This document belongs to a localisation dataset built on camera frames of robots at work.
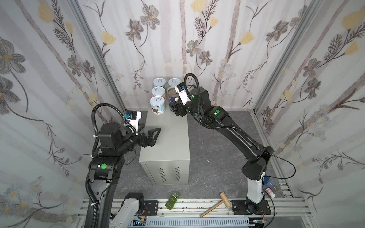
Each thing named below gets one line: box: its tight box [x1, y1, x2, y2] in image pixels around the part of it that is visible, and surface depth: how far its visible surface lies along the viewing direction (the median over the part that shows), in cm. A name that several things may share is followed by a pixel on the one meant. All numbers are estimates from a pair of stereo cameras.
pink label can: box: [151, 86, 166, 98], surface depth 76 cm
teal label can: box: [149, 95, 166, 115], surface depth 71 cm
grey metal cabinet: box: [138, 109, 190, 186], surface depth 64 cm
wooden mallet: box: [199, 191, 232, 219], surface depth 76 cm
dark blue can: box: [166, 86, 180, 105], surface depth 67 cm
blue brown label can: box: [152, 77, 166, 88], surface depth 81 cm
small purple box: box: [266, 180, 275, 188], surface depth 82 cm
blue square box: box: [263, 176, 270, 185], surface depth 84 cm
